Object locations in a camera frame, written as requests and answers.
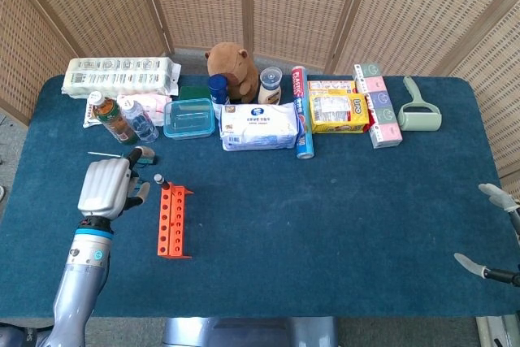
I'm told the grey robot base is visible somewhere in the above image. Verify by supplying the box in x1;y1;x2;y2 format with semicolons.
162;316;339;347

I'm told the wicker folding screen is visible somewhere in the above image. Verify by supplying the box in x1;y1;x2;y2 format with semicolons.
0;0;520;193

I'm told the clear water bottle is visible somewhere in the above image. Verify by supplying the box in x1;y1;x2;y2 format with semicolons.
120;98;160;145

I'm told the blue table cover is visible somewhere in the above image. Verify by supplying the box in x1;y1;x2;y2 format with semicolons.
0;74;520;319

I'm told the white bottle blue cap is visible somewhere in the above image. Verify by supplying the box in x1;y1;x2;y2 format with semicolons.
257;66;284;106

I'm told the white wet wipes pack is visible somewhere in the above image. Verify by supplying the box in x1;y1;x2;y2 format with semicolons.
219;102;304;152

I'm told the white metal frame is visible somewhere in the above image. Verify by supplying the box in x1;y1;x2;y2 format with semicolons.
475;316;520;347

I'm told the green lint roller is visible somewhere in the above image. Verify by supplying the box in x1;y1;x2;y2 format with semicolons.
396;76;443;132

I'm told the white paper roll pack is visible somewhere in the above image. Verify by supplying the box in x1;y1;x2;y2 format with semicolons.
61;56;182;99

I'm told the green tea bottle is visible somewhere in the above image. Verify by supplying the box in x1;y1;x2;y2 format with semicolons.
88;90;138;146

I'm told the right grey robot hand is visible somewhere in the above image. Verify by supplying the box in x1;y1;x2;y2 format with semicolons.
453;183;520;287

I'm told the large green-handled screwdriver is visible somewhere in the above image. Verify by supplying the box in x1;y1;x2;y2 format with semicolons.
87;150;158;167

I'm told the orange test tube rack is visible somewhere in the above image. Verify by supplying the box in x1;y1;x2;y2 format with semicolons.
156;182;194;260

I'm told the blue white spray can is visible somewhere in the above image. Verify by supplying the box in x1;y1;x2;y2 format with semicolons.
207;73;232;106

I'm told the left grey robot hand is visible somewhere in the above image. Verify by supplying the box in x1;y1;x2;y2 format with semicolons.
76;145;158;222

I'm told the green box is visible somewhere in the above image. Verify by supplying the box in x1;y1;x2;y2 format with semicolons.
177;85;212;101

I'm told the clear container blue lid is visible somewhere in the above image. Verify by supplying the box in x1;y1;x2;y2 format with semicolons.
162;98;216;141

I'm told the red yellow box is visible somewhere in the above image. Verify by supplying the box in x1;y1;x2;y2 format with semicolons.
307;80;358;96

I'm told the blue plastic wrap roll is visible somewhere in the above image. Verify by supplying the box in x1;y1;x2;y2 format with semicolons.
291;65;316;160

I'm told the white pink snack bag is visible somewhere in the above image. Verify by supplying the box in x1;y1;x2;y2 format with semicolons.
82;93;173;128

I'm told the pastel tissue box pack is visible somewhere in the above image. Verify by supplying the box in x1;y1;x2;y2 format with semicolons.
352;63;404;150

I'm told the yellow snack bag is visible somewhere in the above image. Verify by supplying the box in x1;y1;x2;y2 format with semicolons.
309;93;371;135

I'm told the brown capybara plush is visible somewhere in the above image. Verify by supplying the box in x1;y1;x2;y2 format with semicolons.
204;42;261;105

